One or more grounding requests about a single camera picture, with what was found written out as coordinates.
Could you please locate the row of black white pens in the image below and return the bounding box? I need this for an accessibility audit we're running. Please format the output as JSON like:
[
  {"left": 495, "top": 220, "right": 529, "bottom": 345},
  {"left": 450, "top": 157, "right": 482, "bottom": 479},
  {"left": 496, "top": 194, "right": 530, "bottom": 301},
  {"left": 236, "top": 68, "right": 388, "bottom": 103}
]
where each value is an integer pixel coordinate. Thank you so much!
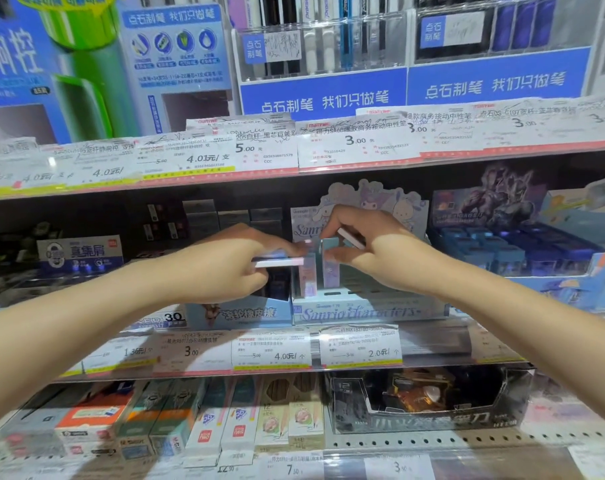
[{"left": 245, "top": 0, "right": 405, "bottom": 78}]

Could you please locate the brown packet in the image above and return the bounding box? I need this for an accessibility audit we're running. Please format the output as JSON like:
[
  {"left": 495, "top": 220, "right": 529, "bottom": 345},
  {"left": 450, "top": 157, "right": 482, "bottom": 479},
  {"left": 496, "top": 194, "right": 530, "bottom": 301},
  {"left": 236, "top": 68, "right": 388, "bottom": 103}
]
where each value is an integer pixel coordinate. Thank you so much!
[{"left": 382, "top": 369, "right": 457, "bottom": 414}]

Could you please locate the orange white pencil box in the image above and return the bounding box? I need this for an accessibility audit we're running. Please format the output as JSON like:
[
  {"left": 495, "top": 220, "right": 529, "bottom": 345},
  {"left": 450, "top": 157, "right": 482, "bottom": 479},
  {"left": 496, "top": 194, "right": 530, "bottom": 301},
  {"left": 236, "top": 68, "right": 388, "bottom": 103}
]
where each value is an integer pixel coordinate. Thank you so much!
[{"left": 54, "top": 387, "right": 136, "bottom": 458}]

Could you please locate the group of grey small boxes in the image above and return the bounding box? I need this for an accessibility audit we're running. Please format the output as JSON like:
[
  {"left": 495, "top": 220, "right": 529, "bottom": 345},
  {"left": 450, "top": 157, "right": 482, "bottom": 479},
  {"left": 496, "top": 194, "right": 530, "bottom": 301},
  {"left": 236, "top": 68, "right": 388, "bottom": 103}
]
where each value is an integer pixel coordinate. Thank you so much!
[{"left": 183, "top": 199, "right": 284, "bottom": 241}]

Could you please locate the blue cartoon eraser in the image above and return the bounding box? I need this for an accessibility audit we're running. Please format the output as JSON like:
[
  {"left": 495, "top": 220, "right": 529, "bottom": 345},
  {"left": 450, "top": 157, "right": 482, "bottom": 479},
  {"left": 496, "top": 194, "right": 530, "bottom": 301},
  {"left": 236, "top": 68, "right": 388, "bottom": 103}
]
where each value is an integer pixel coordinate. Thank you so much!
[{"left": 322, "top": 237, "right": 341, "bottom": 291}]

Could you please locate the group of dark small boxes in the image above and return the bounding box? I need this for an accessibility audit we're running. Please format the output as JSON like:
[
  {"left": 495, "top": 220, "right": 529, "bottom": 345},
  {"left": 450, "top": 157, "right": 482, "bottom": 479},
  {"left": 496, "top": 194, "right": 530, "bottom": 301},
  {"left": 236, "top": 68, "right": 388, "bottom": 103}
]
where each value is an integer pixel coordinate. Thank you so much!
[{"left": 142, "top": 202, "right": 184, "bottom": 241}]

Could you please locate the person's right forearm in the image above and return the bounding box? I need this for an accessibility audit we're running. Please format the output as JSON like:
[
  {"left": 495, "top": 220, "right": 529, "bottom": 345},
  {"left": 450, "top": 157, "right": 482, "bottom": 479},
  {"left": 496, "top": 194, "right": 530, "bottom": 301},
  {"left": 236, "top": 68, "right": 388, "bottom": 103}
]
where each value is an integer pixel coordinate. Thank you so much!
[{"left": 417, "top": 265, "right": 605, "bottom": 431}]

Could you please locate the person's left forearm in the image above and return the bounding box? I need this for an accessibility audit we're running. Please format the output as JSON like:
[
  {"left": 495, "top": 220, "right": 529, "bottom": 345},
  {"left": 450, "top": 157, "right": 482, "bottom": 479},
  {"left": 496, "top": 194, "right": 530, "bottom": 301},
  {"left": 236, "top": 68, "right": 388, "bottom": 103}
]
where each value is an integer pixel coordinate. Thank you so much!
[{"left": 0, "top": 252, "right": 193, "bottom": 431}]

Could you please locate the light blue cartoon display box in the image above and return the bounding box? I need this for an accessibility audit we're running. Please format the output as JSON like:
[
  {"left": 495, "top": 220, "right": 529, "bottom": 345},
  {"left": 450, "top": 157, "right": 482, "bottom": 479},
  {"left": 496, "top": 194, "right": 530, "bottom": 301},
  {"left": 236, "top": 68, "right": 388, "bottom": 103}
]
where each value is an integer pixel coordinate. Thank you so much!
[{"left": 290, "top": 180, "right": 451, "bottom": 326}]

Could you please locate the row of dark blue pens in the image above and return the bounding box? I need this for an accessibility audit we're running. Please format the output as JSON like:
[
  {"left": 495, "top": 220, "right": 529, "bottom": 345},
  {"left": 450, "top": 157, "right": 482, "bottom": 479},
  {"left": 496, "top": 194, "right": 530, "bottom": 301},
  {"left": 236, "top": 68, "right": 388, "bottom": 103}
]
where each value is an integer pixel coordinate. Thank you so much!
[{"left": 416, "top": 0, "right": 560, "bottom": 61}]

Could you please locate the pale blue eraser display box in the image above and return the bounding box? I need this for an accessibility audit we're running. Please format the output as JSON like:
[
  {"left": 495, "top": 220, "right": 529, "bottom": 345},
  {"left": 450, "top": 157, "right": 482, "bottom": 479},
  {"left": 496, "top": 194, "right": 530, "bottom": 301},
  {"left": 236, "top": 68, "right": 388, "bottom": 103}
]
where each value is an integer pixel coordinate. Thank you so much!
[{"left": 185, "top": 294, "right": 294, "bottom": 331}]

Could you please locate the blue green pen display stand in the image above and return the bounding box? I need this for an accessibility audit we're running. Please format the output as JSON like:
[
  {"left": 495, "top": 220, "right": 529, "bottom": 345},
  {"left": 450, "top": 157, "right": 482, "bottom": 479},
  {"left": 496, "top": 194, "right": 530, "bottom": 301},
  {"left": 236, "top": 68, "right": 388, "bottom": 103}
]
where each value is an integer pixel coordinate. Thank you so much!
[{"left": 0, "top": 0, "right": 239, "bottom": 145}]

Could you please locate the beige pencil box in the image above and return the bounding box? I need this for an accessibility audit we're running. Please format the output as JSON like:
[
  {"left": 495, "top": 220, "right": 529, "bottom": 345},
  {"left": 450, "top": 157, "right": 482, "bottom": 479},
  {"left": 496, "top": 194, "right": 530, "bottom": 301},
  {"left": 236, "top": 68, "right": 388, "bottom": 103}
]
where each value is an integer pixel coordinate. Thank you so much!
[
  {"left": 288, "top": 374, "right": 327, "bottom": 451},
  {"left": 254, "top": 377, "right": 292, "bottom": 448}
]

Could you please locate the blue robot print display box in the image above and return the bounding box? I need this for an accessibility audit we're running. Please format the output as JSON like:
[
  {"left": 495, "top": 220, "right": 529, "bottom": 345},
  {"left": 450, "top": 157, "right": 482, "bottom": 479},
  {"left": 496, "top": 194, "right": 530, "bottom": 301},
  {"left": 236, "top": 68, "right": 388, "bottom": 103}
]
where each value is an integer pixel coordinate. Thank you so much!
[{"left": 426, "top": 164, "right": 605, "bottom": 311}]

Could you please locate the group of blue eraser packets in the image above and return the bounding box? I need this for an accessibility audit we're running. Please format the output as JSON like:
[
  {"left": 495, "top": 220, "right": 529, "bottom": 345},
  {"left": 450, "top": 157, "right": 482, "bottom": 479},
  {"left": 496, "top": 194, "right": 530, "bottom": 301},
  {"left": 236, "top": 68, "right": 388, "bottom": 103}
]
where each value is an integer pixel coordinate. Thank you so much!
[{"left": 435, "top": 222, "right": 600, "bottom": 278}]

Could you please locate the person's left hand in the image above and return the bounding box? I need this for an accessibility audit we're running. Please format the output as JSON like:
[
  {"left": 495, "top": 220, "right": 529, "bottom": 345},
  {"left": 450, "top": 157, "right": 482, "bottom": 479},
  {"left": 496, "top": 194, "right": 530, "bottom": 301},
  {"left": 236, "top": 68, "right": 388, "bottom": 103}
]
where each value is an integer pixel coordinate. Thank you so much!
[{"left": 175, "top": 223, "right": 309, "bottom": 305}]

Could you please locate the white perforated metal shelf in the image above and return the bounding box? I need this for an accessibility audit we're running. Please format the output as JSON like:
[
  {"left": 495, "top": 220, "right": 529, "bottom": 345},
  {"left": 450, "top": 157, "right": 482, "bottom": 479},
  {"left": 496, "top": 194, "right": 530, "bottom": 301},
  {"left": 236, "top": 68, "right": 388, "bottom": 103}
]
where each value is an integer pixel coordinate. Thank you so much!
[{"left": 325, "top": 415, "right": 605, "bottom": 451}]

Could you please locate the white blue eraser box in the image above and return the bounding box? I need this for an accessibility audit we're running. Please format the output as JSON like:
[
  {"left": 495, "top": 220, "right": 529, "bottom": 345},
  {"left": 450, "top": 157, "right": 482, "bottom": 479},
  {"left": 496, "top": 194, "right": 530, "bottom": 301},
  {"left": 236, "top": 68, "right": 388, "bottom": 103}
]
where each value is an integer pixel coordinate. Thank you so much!
[{"left": 36, "top": 235, "right": 125, "bottom": 276}]

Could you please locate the grey pencil box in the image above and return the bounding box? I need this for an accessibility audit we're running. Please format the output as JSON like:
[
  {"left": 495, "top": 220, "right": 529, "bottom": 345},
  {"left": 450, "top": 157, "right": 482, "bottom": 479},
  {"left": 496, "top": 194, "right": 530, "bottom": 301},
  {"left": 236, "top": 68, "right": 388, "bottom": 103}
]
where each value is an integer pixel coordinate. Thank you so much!
[{"left": 0, "top": 384, "right": 86, "bottom": 458}]

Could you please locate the white pencil box red label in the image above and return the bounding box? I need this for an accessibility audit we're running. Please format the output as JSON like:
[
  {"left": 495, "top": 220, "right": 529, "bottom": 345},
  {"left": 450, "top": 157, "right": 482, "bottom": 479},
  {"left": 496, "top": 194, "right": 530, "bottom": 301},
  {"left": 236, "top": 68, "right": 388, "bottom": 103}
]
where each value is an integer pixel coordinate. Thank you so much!
[
  {"left": 221, "top": 377, "right": 262, "bottom": 453},
  {"left": 184, "top": 379, "right": 235, "bottom": 468}
]

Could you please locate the pink cartoon eraser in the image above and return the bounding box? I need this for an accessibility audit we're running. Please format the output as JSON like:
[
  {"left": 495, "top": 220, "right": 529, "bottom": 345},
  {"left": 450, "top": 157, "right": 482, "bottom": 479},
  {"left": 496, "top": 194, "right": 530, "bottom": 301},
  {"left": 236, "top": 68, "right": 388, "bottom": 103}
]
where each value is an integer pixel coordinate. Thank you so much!
[{"left": 298, "top": 252, "right": 317, "bottom": 299}]

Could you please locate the black utility knife display box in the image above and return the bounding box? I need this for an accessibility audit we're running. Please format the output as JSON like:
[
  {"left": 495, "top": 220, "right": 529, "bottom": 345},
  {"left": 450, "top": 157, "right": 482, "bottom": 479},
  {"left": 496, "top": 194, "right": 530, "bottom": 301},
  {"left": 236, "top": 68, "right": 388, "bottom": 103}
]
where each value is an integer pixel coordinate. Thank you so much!
[{"left": 326, "top": 364, "right": 537, "bottom": 436}]

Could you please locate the row of shelf price tags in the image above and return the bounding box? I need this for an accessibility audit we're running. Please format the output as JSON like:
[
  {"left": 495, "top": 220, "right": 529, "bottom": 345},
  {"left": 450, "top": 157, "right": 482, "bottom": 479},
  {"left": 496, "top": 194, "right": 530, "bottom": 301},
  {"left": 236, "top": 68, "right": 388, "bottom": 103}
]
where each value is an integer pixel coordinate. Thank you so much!
[
  {"left": 0, "top": 92, "right": 605, "bottom": 191},
  {"left": 58, "top": 320, "right": 535, "bottom": 378},
  {"left": 215, "top": 449, "right": 435, "bottom": 480}
]

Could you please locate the teal pencil box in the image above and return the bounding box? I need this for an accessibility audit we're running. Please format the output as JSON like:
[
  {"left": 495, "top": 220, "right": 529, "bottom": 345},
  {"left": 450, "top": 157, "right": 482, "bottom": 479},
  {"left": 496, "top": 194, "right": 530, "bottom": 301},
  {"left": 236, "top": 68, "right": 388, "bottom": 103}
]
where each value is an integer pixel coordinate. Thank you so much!
[
  {"left": 117, "top": 381, "right": 176, "bottom": 461},
  {"left": 149, "top": 379, "right": 209, "bottom": 459}
]

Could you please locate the clear pen rack blue label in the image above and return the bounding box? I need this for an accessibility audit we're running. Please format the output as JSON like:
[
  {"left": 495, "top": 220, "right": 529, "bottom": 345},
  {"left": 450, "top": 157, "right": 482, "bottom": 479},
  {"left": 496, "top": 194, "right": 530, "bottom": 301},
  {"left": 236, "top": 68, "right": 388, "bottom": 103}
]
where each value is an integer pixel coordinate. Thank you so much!
[
  {"left": 232, "top": 9, "right": 416, "bottom": 122},
  {"left": 406, "top": 0, "right": 595, "bottom": 106}
]

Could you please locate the white pink eraser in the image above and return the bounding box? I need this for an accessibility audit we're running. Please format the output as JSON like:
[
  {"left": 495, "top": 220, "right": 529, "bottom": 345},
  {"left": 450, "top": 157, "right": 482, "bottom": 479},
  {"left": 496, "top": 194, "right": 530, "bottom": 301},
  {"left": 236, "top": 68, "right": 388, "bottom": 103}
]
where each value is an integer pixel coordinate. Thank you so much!
[{"left": 253, "top": 257, "right": 305, "bottom": 269}]

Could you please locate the person's right hand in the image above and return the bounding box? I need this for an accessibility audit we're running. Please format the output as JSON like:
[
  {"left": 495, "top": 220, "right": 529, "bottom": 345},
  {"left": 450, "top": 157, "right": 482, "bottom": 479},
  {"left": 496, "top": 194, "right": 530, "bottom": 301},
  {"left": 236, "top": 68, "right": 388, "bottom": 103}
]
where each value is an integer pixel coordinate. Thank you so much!
[{"left": 319, "top": 205, "right": 437, "bottom": 296}]

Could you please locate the light blue cardboard box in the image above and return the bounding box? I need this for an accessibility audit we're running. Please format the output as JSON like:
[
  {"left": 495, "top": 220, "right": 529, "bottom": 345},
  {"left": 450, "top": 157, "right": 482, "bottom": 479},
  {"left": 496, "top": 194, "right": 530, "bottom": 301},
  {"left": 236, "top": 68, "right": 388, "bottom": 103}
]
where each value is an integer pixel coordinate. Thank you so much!
[{"left": 536, "top": 169, "right": 605, "bottom": 233}]

